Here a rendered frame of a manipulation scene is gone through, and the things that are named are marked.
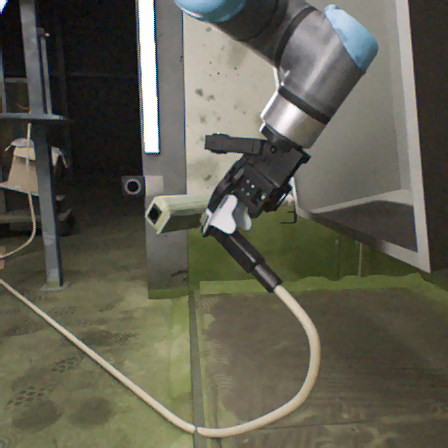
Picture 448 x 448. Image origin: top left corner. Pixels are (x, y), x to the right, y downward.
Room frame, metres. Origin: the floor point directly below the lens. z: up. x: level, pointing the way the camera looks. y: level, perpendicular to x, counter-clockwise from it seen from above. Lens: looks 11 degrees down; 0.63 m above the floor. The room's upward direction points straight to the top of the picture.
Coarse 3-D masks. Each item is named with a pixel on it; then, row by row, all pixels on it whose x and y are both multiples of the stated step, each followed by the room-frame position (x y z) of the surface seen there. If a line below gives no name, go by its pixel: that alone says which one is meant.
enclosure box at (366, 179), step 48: (336, 0) 1.16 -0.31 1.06; (384, 0) 1.17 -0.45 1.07; (432, 0) 0.54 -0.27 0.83; (384, 48) 1.18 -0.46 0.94; (432, 48) 0.55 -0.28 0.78; (384, 96) 1.18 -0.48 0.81; (432, 96) 0.55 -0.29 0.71; (336, 144) 1.16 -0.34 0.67; (384, 144) 1.18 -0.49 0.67; (432, 144) 0.55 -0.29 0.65; (336, 192) 1.16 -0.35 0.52; (384, 192) 1.19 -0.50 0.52; (432, 192) 0.55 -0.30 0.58; (384, 240) 0.67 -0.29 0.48; (432, 240) 0.55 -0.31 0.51
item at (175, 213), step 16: (160, 208) 0.56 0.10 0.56; (176, 208) 0.57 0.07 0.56; (192, 208) 0.60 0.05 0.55; (160, 224) 0.56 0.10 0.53; (176, 224) 0.58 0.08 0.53; (192, 224) 0.62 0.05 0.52; (224, 240) 0.62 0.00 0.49; (240, 240) 0.61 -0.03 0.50; (240, 256) 0.60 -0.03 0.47; (256, 256) 0.59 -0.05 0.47; (256, 272) 0.58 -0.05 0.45; (272, 272) 0.58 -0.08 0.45; (272, 288) 0.56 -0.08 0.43
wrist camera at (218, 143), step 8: (208, 136) 0.64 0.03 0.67; (216, 136) 0.63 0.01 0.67; (224, 136) 0.62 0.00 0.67; (208, 144) 0.64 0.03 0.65; (216, 144) 0.63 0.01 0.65; (224, 144) 0.62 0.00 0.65; (232, 144) 0.61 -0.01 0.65; (240, 144) 0.60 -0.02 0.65; (248, 144) 0.59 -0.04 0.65; (256, 144) 0.59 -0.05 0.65; (216, 152) 0.64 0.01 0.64; (224, 152) 0.64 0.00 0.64; (240, 152) 0.60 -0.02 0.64; (248, 152) 0.59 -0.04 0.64; (256, 152) 0.59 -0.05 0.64
